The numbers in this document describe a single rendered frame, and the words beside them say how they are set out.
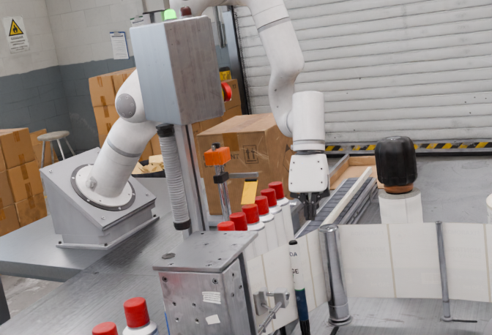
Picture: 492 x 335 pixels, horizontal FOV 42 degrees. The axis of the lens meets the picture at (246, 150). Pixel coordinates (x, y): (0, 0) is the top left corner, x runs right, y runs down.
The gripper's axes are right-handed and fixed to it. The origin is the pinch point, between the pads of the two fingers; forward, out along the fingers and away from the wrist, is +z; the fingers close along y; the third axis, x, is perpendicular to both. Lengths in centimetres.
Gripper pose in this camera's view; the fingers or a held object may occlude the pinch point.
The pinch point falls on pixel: (310, 212)
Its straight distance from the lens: 166.2
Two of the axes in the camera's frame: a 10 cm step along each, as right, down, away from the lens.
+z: 0.1, 9.9, -1.1
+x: 4.2, 0.9, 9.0
